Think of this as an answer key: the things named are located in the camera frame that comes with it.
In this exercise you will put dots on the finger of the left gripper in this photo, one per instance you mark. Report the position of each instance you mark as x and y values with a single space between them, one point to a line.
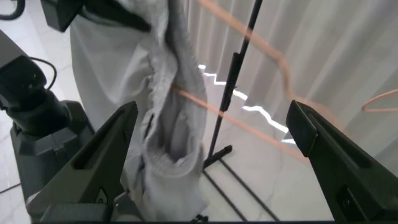
115 12

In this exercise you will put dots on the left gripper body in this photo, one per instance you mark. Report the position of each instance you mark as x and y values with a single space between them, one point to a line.
62 12

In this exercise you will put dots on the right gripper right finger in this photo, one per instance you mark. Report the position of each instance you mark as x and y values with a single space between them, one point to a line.
351 168

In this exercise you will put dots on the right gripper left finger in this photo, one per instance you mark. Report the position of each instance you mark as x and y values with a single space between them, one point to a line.
90 168

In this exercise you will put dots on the pale grey shorts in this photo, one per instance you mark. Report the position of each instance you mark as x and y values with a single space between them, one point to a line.
109 77

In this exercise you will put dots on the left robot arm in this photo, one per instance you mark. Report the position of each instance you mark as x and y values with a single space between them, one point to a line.
34 102

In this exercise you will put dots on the black clothes rack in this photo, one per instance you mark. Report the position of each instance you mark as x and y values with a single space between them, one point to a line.
231 81

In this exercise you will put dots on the white curtain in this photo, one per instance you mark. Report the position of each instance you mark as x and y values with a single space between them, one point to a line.
326 46

